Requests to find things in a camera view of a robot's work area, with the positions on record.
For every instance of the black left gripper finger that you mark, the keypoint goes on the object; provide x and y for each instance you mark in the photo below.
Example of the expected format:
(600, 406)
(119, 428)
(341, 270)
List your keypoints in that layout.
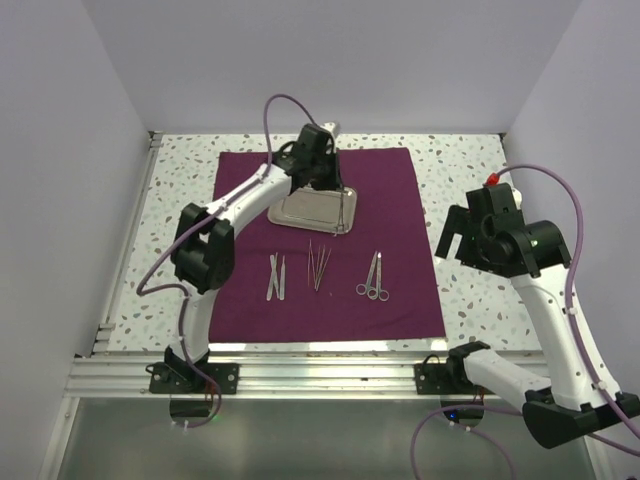
(321, 182)
(336, 177)

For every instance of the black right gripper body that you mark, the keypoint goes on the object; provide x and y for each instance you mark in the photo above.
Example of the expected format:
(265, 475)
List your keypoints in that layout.
(473, 249)

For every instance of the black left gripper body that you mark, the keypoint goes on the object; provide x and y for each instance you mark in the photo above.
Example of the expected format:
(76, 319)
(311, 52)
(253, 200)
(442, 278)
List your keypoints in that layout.
(325, 164)

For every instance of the steel instrument tray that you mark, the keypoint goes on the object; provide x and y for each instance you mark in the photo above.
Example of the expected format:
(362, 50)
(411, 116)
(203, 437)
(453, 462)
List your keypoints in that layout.
(313, 210)

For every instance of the steel forceps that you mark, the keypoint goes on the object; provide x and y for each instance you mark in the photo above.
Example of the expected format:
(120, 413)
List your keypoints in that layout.
(339, 226)

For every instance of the thin pointed steel tweezers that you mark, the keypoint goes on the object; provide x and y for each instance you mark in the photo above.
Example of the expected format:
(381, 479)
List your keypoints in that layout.
(326, 261)

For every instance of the purple cloth wrap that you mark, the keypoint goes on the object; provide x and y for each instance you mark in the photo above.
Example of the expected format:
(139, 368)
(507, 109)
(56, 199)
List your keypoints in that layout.
(389, 219)

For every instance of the steel surgical scissors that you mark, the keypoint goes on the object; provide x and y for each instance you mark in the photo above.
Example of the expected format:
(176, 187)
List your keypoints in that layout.
(369, 277)
(383, 295)

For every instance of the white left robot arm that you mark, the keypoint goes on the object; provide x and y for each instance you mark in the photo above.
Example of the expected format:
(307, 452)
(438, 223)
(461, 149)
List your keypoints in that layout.
(204, 247)

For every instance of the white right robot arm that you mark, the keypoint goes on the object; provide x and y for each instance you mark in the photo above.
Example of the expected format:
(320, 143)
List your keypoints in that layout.
(579, 396)

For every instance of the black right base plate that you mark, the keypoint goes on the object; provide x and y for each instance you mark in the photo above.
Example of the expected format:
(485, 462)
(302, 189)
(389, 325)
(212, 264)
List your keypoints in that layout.
(435, 377)

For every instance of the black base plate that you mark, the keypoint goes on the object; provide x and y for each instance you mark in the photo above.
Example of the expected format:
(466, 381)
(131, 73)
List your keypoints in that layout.
(176, 377)
(435, 377)

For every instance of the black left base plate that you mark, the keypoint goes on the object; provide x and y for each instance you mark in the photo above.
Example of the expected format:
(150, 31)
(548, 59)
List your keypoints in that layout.
(176, 377)

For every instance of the aluminium frame rail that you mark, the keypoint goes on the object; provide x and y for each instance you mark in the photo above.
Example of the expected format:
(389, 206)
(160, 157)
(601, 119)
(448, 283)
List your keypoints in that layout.
(264, 375)

